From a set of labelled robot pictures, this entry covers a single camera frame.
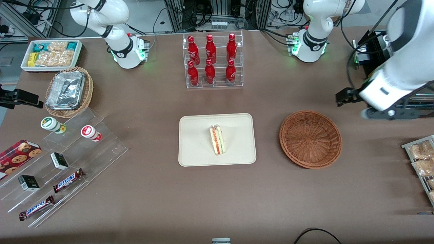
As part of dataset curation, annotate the black food warmer appliance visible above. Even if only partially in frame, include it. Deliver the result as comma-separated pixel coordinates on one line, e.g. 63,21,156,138
353,29,434,119

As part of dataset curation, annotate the light wicker basket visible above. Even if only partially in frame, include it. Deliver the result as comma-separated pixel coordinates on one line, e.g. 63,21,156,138
45,66,94,119

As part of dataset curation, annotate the Snickers chocolate bar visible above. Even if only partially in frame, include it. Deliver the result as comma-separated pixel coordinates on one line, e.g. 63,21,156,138
53,168,85,194
18,195,55,221

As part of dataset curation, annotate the triangular sandwich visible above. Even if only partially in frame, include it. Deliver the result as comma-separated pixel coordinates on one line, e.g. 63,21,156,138
209,125,225,156

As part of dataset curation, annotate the red cookie box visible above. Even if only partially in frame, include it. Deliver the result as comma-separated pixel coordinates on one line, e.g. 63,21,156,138
0,140,42,180

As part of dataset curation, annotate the clear cracker bag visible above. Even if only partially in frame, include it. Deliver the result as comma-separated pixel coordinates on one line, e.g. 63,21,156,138
35,41,74,67

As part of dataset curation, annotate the green capped white bottle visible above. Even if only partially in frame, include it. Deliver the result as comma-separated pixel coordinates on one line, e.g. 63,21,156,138
40,117,67,134

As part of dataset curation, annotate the brown wicker basket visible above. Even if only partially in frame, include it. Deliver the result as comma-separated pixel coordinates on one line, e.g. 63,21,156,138
279,110,342,169

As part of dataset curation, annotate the cream plastic tray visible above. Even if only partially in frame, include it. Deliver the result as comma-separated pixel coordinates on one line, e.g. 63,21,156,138
178,113,257,167

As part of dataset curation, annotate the aluminium foil container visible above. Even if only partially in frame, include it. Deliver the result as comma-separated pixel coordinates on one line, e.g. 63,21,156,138
46,70,85,110

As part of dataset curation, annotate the grey wire snack rack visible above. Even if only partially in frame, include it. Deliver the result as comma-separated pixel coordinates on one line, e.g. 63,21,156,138
401,135,434,208

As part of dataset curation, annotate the white snack bin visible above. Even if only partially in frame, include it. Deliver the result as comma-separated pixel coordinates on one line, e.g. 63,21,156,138
20,39,84,73

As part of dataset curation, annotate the clear fried snack bag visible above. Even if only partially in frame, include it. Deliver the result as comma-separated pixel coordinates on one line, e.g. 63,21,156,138
408,140,434,160
412,159,434,177

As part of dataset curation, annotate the red capped white bottle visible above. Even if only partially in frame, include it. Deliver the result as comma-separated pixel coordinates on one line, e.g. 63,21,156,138
80,125,102,142

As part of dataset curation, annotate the black floor cable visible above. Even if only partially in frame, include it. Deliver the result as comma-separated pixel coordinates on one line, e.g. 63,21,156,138
293,228,343,244

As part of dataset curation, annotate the red cola bottle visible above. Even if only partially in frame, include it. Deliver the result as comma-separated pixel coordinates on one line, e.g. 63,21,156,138
205,34,217,63
225,60,237,85
187,61,200,86
226,33,237,62
187,36,201,65
204,59,216,84

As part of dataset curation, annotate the small black box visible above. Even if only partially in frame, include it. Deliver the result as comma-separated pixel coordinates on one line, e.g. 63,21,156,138
50,152,70,170
18,175,40,192

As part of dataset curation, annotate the clear acrylic bottle rack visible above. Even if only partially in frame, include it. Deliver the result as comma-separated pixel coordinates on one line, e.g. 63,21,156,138
182,30,244,89

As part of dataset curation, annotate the clear acrylic stepped display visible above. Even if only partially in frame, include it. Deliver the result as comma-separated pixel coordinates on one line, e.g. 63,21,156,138
0,108,129,228

